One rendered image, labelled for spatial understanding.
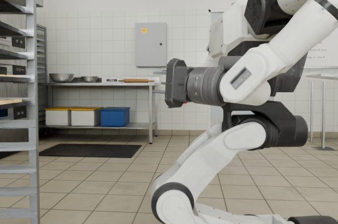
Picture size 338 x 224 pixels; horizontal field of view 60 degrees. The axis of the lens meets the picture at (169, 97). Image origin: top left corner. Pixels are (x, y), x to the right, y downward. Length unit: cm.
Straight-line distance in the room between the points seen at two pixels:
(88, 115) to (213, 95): 399
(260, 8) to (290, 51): 27
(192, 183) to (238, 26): 53
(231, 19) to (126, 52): 417
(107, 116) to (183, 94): 380
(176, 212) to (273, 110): 46
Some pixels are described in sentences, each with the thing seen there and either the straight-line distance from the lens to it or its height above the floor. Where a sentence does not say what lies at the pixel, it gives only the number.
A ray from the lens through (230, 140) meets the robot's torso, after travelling 98.
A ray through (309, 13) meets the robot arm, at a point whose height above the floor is 97.
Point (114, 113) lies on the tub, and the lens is 443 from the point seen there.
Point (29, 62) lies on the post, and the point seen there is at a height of 94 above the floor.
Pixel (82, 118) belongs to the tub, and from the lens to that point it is 459.
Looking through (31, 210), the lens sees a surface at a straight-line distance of 139.
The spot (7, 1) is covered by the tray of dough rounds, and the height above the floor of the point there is 113.
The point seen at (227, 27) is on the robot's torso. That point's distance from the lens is 96.
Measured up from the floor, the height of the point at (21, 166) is 52.
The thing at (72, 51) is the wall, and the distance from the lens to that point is 535.
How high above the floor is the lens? 85
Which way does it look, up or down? 2 degrees down
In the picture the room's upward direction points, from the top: straight up
